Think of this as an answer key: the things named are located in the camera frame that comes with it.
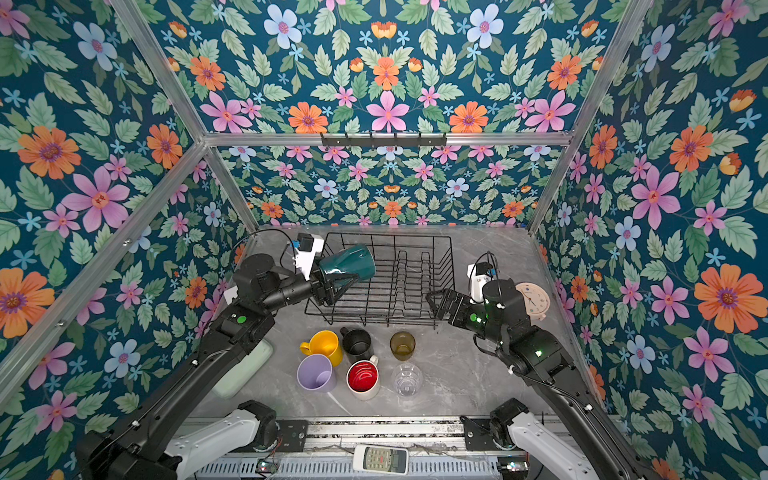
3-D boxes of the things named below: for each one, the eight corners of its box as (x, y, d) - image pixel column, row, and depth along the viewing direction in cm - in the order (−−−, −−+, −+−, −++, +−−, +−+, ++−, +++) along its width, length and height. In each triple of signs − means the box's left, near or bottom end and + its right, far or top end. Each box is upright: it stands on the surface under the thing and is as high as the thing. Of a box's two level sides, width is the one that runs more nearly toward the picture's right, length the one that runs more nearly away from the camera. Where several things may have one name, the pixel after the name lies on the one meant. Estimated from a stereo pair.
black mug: (337, 352, 89) (332, 340, 82) (346, 335, 92) (342, 323, 86) (368, 364, 87) (365, 354, 80) (377, 346, 90) (374, 335, 83)
